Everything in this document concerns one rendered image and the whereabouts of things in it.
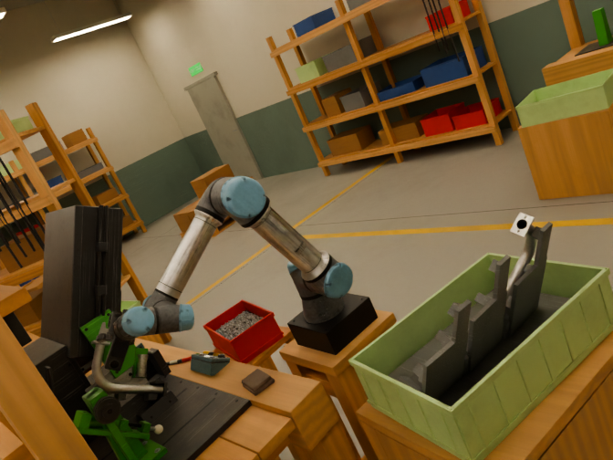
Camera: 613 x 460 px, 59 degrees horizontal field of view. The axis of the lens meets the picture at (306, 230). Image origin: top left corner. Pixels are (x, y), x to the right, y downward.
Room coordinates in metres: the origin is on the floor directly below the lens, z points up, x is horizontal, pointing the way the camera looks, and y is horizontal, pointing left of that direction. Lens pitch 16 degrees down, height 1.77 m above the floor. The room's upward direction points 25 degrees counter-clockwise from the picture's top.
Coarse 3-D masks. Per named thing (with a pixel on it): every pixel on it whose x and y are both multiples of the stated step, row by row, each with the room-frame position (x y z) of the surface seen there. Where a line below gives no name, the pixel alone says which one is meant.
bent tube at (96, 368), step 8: (96, 344) 1.73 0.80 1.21; (104, 344) 1.73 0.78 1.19; (96, 352) 1.71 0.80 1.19; (96, 360) 1.70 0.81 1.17; (96, 368) 1.68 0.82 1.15; (96, 376) 1.67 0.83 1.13; (104, 384) 1.66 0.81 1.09; (112, 384) 1.68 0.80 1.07; (120, 384) 1.69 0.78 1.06; (128, 384) 1.70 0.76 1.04; (136, 384) 1.71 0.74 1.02; (112, 392) 1.67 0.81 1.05; (120, 392) 1.67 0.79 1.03; (128, 392) 1.68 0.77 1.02; (136, 392) 1.69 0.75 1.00; (144, 392) 1.70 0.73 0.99; (152, 392) 1.71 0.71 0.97; (160, 392) 1.72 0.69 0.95
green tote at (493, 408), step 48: (480, 288) 1.59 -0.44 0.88; (576, 288) 1.36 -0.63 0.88; (384, 336) 1.43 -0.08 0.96; (432, 336) 1.49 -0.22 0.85; (576, 336) 1.19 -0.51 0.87; (384, 384) 1.25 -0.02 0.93; (480, 384) 1.05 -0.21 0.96; (528, 384) 1.10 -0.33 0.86; (432, 432) 1.12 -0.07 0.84; (480, 432) 1.03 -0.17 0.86
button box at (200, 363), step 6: (192, 354) 1.90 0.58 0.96; (198, 354) 1.89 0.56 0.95; (204, 354) 1.90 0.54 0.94; (192, 360) 1.89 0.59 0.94; (198, 360) 1.86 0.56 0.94; (204, 360) 1.82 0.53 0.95; (210, 360) 1.79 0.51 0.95; (216, 360) 1.80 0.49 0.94; (222, 360) 1.81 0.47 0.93; (228, 360) 1.82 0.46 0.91; (192, 366) 1.88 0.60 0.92; (198, 366) 1.85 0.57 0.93; (204, 366) 1.81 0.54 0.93; (210, 366) 1.78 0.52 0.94; (216, 366) 1.79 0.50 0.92; (222, 366) 1.80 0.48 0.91; (204, 372) 1.80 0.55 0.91; (210, 372) 1.77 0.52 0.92; (216, 372) 1.78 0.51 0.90
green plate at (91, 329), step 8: (96, 320) 1.79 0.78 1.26; (104, 320) 1.80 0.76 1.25; (80, 328) 1.76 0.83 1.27; (88, 328) 1.77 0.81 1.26; (96, 328) 1.78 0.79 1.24; (88, 336) 1.76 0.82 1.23; (96, 336) 1.77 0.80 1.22; (104, 352) 1.75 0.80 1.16; (128, 352) 1.78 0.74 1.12; (104, 360) 1.74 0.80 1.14; (128, 360) 1.76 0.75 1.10; (128, 368) 1.75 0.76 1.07
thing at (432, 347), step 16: (480, 304) 1.55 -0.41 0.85; (544, 304) 1.40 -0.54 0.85; (560, 304) 1.37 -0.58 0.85; (528, 320) 1.36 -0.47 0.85; (544, 320) 1.33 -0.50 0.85; (512, 336) 1.32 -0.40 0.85; (528, 336) 1.29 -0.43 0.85; (416, 352) 1.45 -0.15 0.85; (432, 352) 1.41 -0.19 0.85; (496, 352) 1.29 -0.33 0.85; (400, 368) 1.41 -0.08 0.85; (480, 368) 1.25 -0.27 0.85; (464, 384) 1.22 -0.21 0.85; (448, 400) 1.19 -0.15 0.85
